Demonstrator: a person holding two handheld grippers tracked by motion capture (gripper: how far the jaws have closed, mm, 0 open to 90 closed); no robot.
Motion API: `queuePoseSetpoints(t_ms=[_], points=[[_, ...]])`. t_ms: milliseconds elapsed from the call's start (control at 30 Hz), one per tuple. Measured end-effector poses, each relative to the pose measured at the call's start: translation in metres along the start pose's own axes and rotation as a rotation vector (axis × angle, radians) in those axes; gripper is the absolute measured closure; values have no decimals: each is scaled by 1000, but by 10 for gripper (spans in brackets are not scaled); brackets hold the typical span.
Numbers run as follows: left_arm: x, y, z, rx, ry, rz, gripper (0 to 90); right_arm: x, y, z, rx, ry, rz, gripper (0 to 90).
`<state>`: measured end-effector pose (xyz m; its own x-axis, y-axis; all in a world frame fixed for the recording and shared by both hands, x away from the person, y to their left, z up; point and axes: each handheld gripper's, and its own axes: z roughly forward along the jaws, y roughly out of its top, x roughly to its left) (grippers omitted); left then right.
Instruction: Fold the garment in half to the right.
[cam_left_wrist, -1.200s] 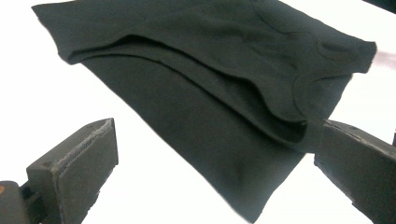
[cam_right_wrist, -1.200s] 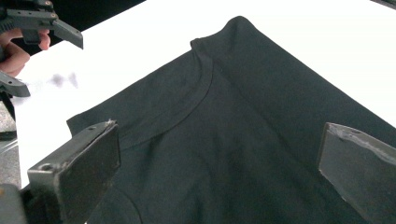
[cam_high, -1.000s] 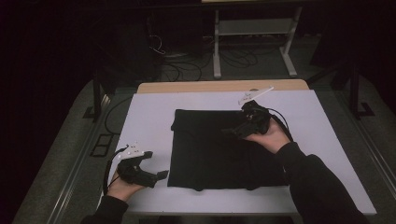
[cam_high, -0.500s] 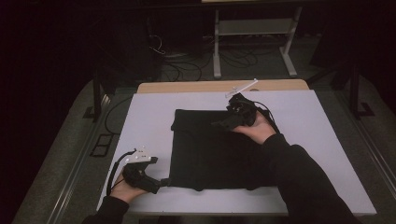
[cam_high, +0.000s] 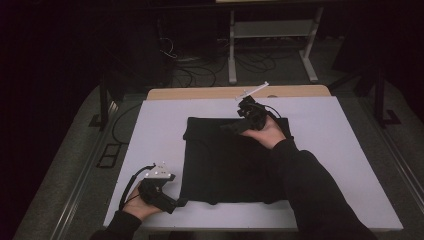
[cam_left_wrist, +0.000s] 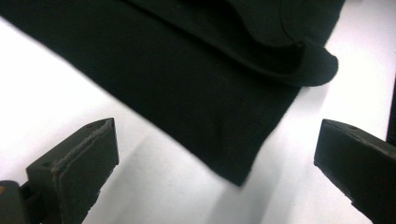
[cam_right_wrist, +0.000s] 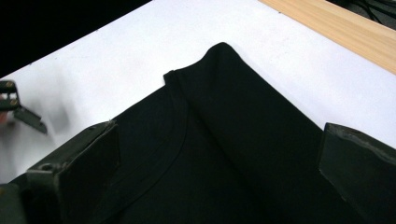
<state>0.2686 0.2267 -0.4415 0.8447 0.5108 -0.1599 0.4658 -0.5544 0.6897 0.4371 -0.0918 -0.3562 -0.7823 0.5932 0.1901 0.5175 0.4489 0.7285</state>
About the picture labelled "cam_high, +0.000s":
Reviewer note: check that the grey metal table frame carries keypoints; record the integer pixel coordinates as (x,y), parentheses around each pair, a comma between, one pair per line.
(266,29)

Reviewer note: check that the black floor socket box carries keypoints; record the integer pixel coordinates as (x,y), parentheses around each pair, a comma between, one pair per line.
(109,155)

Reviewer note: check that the person's right hand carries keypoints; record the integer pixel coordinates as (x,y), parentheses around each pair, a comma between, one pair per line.
(270,135)

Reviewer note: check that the black tank top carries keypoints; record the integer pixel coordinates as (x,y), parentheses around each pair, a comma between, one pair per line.
(226,160)

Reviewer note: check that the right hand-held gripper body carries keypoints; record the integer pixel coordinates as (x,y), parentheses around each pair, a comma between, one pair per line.
(253,115)

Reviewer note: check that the person's left hand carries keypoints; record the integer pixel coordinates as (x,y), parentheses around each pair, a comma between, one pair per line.
(138,206)

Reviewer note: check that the black stand with angled legs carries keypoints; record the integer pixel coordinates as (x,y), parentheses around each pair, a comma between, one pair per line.
(379,100)

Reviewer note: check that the white table mat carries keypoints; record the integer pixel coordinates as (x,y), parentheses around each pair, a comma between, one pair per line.
(160,133)

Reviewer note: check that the round brown table grommet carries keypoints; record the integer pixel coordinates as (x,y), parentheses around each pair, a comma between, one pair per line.
(272,96)

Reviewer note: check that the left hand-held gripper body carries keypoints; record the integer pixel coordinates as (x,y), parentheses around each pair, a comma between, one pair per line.
(155,190)

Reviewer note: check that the metal floor rail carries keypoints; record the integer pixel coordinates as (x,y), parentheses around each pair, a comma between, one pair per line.
(400,160)
(80,186)

